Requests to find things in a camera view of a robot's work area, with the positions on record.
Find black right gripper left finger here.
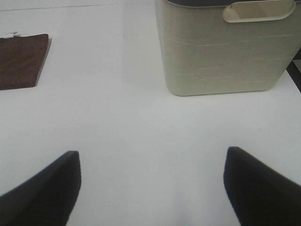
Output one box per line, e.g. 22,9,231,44
0,151,81,226

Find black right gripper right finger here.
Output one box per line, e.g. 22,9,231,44
223,147,301,226

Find brown towel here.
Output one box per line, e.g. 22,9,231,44
0,32,49,90

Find beige plastic storage bin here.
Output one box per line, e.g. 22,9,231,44
155,0,301,96

